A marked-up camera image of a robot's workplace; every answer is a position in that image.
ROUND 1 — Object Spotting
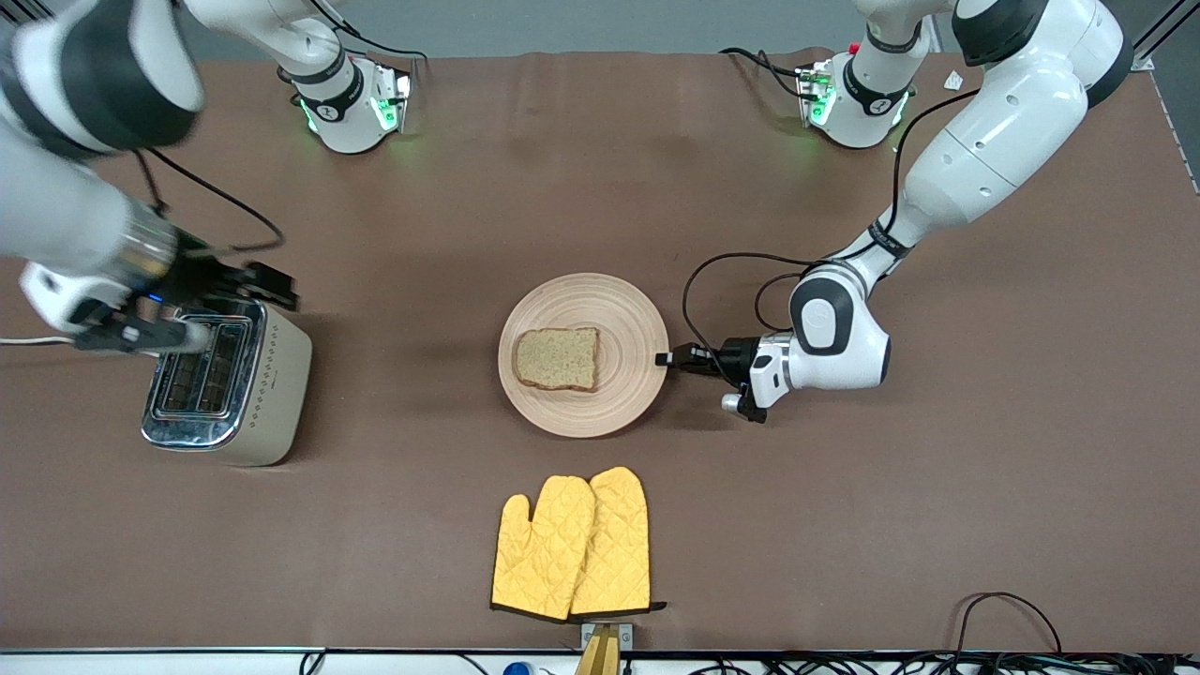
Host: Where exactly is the black looped cable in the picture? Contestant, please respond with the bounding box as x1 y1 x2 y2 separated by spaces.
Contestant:
951 591 1066 657

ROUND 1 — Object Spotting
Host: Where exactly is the brown table cover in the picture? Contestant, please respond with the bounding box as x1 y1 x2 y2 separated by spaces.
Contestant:
0 49 1200 654

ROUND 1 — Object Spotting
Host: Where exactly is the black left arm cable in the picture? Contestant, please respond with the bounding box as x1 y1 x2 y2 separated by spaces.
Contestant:
682 87 982 381

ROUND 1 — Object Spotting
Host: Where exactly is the black left base cable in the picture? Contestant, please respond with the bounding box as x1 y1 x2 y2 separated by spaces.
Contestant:
720 47 809 100

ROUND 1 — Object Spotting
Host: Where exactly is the round wooden plate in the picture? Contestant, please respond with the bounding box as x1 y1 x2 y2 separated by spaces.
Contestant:
498 273 670 439

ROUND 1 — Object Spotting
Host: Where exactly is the aluminium frame profile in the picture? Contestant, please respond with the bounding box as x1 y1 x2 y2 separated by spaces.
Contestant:
1130 0 1200 73

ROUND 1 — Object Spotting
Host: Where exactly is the grey metal bracket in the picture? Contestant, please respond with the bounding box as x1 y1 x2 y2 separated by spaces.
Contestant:
580 622 635 653

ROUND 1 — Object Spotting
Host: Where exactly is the black right base cable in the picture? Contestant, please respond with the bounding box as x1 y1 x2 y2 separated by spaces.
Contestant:
309 0 429 67

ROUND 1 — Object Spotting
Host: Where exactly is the slice of brown bread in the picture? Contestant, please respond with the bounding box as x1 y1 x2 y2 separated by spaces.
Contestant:
512 327 601 393

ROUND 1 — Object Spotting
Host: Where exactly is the black base cable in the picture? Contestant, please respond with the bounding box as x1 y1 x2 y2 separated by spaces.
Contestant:
720 47 809 100
309 0 429 67

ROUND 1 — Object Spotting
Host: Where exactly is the yellow wooden stick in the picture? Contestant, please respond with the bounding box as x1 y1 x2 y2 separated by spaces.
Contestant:
573 626 623 675

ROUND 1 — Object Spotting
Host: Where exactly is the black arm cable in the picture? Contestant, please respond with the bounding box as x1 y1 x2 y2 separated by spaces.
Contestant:
682 87 982 381
139 148 286 256

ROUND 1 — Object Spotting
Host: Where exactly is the black cable bundle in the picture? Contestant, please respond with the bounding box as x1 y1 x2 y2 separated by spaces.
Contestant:
694 651 1200 675

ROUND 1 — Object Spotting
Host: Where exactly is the yellow quilted oven mitt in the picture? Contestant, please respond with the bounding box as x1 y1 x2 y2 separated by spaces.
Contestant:
570 466 668 617
491 475 597 622

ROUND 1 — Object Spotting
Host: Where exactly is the chrome and cream toaster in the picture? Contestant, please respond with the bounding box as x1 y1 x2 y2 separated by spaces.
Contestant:
141 298 314 468

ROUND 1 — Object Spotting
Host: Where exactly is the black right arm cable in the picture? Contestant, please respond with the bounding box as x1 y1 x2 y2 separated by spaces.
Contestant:
139 148 286 256

